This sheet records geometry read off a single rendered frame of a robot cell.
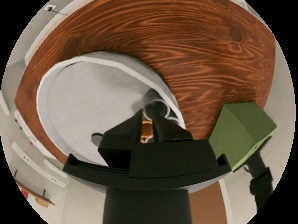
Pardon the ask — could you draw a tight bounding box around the grey short cylinder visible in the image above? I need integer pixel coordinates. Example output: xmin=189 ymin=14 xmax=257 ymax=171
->
xmin=143 ymin=89 xmax=170 ymax=121
xmin=166 ymin=106 xmax=180 ymax=126
xmin=145 ymin=136 xmax=153 ymax=143

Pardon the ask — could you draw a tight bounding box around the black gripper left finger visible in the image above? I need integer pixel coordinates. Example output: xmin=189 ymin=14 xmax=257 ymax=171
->
xmin=101 ymin=109 xmax=143 ymax=142

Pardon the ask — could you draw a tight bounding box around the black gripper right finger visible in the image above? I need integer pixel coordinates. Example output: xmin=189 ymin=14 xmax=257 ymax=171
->
xmin=152 ymin=109 xmax=194 ymax=143

